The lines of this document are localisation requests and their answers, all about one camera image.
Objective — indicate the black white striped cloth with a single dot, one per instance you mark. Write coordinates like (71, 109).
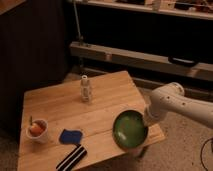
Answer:
(72, 159)

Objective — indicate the orange fruit in cup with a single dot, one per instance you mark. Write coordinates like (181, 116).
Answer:
(35, 129)

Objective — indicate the grey metal shelf rail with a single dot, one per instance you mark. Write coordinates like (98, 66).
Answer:
(140, 60)

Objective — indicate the wooden table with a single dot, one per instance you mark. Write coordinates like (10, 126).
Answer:
(61, 106)

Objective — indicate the metal vertical pole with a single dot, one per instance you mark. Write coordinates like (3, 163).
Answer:
(80, 38)

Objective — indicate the white paper cup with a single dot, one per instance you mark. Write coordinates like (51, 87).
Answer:
(44, 137)

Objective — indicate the clear plastic bottle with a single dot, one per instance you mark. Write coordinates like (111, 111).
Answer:
(85, 89)

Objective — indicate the green ceramic bowl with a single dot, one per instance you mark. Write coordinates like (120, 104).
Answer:
(129, 130)

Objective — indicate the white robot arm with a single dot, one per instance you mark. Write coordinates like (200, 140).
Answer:
(171, 98)

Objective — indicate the upper shelf board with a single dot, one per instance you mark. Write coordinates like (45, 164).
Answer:
(144, 8)

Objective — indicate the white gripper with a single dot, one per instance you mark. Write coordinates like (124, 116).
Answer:
(152, 115)

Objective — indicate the blue sponge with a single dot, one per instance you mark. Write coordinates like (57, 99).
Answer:
(70, 137)

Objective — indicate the black handle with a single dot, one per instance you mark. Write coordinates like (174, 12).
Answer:
(186, 63)

